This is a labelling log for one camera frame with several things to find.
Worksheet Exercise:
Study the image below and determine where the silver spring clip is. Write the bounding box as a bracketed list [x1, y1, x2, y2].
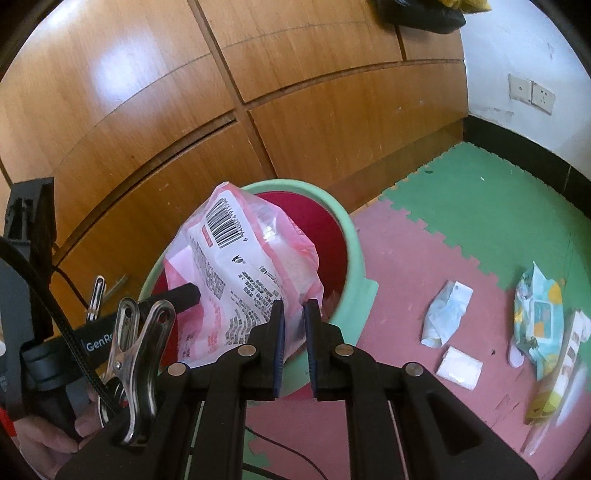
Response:
[98, 298, 177, 446]
[86, 275, 107, 321]

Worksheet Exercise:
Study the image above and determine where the person's left hand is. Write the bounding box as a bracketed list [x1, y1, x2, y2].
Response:
[16, 388, 112, 478]

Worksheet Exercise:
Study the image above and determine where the wooden wardrobe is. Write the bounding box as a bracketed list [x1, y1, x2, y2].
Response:
[0, 0, 468, 370]

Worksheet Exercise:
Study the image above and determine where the white tissue pad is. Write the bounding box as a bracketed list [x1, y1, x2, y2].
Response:
[436, 347, 484, 390]

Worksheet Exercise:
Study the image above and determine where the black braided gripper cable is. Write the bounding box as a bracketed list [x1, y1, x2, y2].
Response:
[0, 237, 116, 407]
[48, 244, 90, 310]

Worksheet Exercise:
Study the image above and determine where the yellow fleece jacket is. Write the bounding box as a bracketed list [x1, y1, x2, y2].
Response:
[436, 0, 492, 14]

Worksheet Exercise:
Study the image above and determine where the thin black floor cable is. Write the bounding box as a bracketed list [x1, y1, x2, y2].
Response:
[245, 425, 333, 480]

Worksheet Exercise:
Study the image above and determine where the pink plastic packet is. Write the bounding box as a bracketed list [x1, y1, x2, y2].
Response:
[163, 181, 325, 370]

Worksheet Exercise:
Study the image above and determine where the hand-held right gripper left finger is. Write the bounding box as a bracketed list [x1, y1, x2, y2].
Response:
[55, 299, 286, 480]

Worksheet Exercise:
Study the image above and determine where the blue white crumpled wrapper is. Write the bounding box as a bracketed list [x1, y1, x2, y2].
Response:
[419, 280, 474, 348]

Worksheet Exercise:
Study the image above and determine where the black handbag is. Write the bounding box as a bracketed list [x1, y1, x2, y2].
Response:
[369, 0, 465, 35]

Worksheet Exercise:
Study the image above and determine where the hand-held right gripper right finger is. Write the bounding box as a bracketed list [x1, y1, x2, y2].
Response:
[302, 298, 539, 480]

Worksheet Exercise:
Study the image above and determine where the red bucket with green rim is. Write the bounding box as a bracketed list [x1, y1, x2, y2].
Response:
[139, 179, 379, 407]

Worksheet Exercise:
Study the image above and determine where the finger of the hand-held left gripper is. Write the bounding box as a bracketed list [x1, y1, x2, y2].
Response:
[137, 282, 202, 312]

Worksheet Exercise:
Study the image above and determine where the white wall socket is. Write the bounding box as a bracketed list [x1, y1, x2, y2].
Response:
[530, 80, 556, 115]
[508, 73, 534, 103]

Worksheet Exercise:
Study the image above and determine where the colourful wet wipes packet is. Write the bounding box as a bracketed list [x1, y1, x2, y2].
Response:
[507, 261, 568, 380]

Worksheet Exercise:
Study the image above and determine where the yellow green carton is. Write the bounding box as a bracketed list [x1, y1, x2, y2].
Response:
[524, 310, 591, 425]

